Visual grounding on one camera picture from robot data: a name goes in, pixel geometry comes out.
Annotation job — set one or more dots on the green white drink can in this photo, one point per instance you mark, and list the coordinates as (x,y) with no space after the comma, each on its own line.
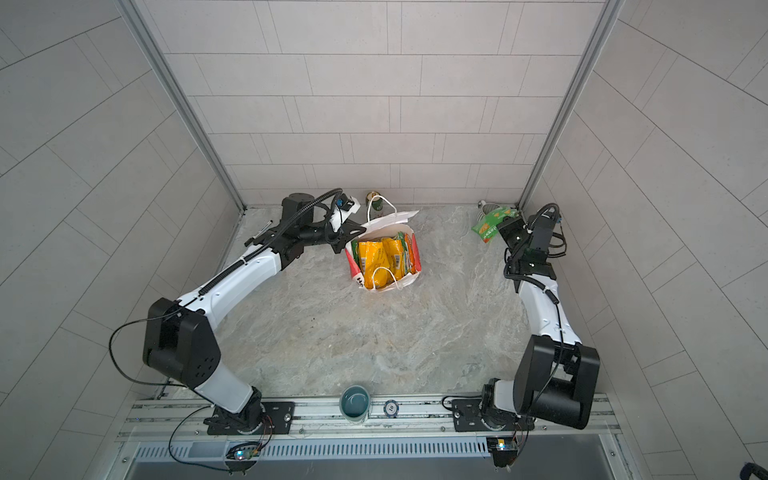
(374,202)

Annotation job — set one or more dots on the green snack packet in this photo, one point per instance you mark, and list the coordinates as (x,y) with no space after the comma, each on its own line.
(486,227)

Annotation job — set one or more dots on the aluminium rail frame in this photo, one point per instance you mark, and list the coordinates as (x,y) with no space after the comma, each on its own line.
(167,439)

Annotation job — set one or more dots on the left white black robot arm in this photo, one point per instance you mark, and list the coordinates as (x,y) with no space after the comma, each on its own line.
(180,341)

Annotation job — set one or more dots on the right circuit board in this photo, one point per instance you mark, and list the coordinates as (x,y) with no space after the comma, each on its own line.
(504,451)

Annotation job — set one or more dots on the black marker pen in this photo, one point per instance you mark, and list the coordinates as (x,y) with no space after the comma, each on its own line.
(259,231)

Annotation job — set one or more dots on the striped ceramic mug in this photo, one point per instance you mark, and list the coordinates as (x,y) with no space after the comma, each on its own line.
(486,207)

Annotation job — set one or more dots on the circuit board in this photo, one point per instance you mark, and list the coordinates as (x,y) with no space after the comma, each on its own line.
(504,451)
(242,457)

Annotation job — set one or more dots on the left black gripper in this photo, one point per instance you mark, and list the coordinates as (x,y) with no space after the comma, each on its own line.
(344,234)

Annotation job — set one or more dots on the yellow snack packet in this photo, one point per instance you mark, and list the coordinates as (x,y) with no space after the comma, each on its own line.
(382,262)

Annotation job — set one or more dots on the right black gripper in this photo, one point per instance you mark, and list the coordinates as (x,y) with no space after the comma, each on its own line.
(507,229)

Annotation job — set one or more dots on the blue white poker chip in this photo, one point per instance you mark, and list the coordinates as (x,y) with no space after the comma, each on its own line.
(391,408)

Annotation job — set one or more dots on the left circuit board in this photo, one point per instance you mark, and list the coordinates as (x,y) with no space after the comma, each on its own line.
(242,457)

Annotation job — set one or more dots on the red white paper gift bag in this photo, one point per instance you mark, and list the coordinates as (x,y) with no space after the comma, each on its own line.
(392,223)

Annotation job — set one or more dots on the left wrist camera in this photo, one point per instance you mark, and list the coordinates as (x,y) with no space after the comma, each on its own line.
(341,209)

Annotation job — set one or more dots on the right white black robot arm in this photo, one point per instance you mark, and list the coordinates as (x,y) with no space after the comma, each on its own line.
(557,375)

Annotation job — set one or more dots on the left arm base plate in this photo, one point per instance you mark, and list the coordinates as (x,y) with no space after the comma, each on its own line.
(262,419)

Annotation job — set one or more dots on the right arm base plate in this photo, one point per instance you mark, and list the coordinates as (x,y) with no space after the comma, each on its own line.
(469,414)

